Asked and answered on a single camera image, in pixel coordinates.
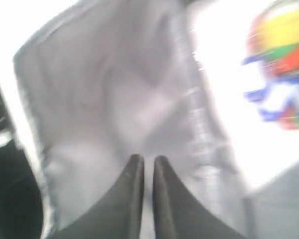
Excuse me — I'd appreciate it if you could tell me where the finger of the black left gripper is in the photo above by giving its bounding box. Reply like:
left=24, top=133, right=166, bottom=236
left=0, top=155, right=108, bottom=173
left=0, top=95, right=43, bottom=239

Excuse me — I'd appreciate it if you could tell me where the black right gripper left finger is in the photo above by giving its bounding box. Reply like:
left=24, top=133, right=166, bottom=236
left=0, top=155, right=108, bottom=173
left=50, top=154, right=145, bottom=239

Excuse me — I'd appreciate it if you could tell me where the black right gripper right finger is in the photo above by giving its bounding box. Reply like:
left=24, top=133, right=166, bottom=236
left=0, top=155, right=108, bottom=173
left=153, top=156, right=242, bottom=239

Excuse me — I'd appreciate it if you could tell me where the cream duffel bag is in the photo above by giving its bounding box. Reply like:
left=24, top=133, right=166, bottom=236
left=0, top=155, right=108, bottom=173
left=13, top=0, right=299, bottom=239

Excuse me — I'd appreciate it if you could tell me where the colourful key tag bunch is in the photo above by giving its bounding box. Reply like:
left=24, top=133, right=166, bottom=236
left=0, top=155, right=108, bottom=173
left=242, top=0, right=299, bottom=130

